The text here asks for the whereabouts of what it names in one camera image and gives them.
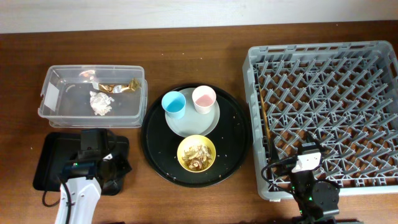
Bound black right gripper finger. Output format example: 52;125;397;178
269;139;279;163
306;131;320;146

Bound white napkin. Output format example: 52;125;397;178
90;91;114;116

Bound gold snack wrapper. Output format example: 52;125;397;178
91;78;141;94

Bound food scraps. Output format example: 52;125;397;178
182;144;213;171

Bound yellow bowl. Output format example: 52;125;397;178
177;135;216;173

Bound light blue cup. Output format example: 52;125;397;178
161;91;187;119

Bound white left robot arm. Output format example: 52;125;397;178
55;129;132;223

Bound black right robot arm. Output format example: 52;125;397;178
261;132;340;224

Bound black rectangular waste tray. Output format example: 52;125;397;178
32;132;129;196

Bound grey dishwasher rack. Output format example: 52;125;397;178
243;40;397;201

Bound clear plastic waste bin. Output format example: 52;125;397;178
38;65;147;128

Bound round black serving tray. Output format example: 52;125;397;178
141;86;252;188

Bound wooden chopstick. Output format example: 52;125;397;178
258;86;272;148

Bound light grey plate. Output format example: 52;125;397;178
165;88;220;138

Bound pink cup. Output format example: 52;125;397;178
192;85;216;114

